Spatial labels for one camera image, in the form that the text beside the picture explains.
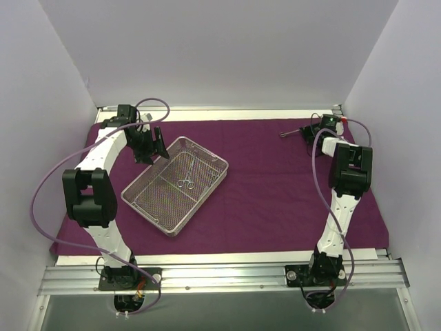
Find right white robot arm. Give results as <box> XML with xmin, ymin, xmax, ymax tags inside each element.
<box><xmin>300</xmin><ymin>124</ymin><xmax>373</xmax><ymax>285</ymax></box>

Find steel surgical scissors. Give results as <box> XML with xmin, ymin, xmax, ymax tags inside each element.
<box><xmin>279</xmin><ymin>128</ymin><xmax>301</xmax><ymax>138</ymax></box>

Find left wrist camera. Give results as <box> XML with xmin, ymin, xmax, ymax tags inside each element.
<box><xmin>116</xmin><ymin>104</ymin><xmax>152</xmax><ymax>126</ymax></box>

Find front aluminium rail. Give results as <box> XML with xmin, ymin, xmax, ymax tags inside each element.
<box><xmin>38</xmin><ymin>259</ymin><xmax>410</xmax><ymax>295</ymax></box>

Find aluminium rail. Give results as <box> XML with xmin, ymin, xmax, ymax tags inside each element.
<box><xmin>332</xmin><ymin>103</ymin><xmax>392</xmax><ymax>260</ymax></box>
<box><xmin>38</xmin><ymin>259</ymin><xmax>410</xmax><ymax>295</ymax></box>

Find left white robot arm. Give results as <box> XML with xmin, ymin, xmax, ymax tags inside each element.
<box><xmin>62</xmin><ymin>123</ymin><xmax>170</xmax><ymax>289</ymax></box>

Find right side aluminium rail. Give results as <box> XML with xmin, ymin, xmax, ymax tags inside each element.
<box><xmin>332</xmin><ymin>103</ymin><xmax>392</xmax><ymax>260</ymax></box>

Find steel forceps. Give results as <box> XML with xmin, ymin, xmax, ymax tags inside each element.
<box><xmin>177</xmin><ymin>154</ymin><xmax>196</xmax><ymax>190</ymax></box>

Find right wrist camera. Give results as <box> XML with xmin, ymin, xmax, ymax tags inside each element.
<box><xmin>319</xmin><ymin>114</ymin><xmax>344</xmax><ymax>136</ymax></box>

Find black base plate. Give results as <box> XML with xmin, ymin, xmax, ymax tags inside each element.
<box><xmin>98</xmin><ymin>266</ymin><xmax>162</xmax><ymax>291</ymax></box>
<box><xmin>285</xmin><ymin>264</ymin><xmax>347</xmax><ymax>288</ymax></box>

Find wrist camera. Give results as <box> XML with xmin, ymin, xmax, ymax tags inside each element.
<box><xmin>116</xmin><ymin>104</ymin><xmax>152</xmax><ymax>126</ymax></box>
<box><xmin>319</xmin><ymin>114</ymin><xmax>344</xmax><ymax>136</ymax></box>

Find metal mesh tray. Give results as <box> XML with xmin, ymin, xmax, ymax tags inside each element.
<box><xmin>121</xmin><ymin>136</ymin><xmax>229</xmax><ymax>237</ymax></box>

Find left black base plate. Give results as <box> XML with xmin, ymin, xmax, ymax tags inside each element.
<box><xmin>98</xmin><ymin>266</ymin><xmax>162</xmax><ymax>291</ymax></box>

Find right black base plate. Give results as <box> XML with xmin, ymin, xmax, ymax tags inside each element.
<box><xmin>285</xmin><ymin>264</ymin><xmax>347</xmax><ymax>288</ymax></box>

